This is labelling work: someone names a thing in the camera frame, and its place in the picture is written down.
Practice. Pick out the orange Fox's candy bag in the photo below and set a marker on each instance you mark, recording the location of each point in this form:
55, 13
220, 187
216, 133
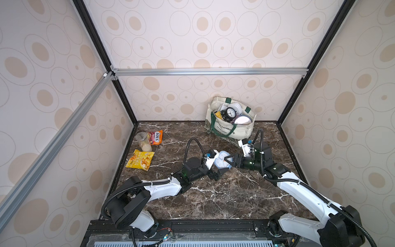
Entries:
156, 137

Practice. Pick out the black vertical frame post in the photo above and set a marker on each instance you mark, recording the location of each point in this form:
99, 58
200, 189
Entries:
100, 48

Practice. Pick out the aluminium left side rail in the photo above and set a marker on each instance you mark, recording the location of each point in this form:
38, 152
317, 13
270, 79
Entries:
31, 177

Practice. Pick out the black right frame post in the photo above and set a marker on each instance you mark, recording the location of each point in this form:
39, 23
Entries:
334, 28

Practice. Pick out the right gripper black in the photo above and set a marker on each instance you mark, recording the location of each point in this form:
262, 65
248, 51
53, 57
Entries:
238, 160

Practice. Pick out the yellow rectangular alarm clock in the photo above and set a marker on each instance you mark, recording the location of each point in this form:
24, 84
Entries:
219, 115

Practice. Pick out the small black round clock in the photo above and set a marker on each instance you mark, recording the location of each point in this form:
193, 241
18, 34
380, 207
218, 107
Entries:
229, 114

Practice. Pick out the canvas tote bag green handles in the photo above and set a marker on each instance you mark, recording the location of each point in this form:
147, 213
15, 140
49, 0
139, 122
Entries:
228, 130

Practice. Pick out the blue square clock white face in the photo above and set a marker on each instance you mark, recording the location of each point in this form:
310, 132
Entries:
220, 161

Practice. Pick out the aluminium horizontal back rail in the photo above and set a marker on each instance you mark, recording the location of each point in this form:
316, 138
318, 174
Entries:
210, 72

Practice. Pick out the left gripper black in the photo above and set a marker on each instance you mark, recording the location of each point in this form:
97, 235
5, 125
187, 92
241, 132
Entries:
218, 174

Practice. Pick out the yellow chips snack bag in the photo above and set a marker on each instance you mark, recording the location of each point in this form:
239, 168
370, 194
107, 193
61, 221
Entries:
140, 160

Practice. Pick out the white square clock face-down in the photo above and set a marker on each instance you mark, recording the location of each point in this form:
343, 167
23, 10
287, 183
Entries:
236, 107

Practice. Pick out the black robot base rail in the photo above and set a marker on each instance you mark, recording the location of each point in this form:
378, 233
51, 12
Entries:
192, 233

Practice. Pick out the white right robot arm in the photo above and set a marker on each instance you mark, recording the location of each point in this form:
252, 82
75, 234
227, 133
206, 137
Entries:
335, 225

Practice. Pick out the blue round clock beige face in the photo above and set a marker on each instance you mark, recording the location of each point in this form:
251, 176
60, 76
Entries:
242, 120

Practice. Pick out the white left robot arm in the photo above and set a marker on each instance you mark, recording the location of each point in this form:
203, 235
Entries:
125, 206

